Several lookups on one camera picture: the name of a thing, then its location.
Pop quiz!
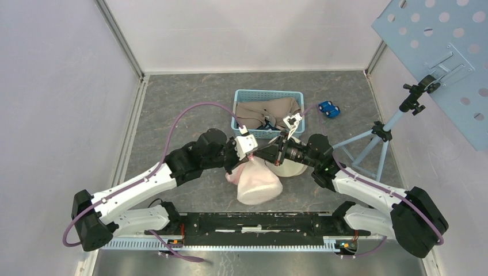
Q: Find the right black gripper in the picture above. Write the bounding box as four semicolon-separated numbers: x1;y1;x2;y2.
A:
253;131;318;168

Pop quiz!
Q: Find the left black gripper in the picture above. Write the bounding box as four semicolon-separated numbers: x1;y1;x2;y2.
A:
203;136;249;175

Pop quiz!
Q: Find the white mesh laundry bag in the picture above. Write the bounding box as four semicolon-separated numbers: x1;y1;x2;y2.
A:
226;156;283;205

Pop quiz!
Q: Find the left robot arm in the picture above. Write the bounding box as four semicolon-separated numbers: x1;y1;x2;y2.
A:
63;127;258;252

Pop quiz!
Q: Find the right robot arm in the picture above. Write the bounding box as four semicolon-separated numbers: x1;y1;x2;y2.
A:
252;134;449;258

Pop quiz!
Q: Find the beige bra in basket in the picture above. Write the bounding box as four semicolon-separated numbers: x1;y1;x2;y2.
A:
235;97;302;130

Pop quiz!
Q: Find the light blue plastic basket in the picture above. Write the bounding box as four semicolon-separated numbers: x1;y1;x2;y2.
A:
231;89;306;140

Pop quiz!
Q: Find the blue toy car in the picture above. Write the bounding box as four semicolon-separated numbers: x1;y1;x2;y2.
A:
318;101;341;118

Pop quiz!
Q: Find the blue tripod stand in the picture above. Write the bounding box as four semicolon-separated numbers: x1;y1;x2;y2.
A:
333;75;444;182

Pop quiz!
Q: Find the blue perforated panel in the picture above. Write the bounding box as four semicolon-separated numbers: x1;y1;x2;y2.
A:
372;1;487;151

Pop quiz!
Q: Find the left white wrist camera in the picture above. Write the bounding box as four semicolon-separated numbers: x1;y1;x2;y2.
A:
234;125;258;160

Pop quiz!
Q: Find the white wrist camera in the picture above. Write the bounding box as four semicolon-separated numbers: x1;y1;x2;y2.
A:
234;125;258;160
283;113;303;140

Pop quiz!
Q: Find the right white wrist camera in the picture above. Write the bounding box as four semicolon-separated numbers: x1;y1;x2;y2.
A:
283;113;303;140

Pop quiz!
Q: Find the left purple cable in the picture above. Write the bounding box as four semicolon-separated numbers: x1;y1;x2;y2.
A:
62;101;249;263

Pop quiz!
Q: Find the purple cable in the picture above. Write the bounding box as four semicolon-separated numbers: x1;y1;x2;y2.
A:
62;101;249;263
301;103;445;260

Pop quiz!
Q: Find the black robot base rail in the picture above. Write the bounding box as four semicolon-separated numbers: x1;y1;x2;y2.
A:
158;212;371;246

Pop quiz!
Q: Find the white cable tray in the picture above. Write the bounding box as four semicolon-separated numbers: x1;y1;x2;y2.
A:
102;237;357;253

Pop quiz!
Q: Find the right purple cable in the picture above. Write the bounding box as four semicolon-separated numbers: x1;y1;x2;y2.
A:
301;103;445;260

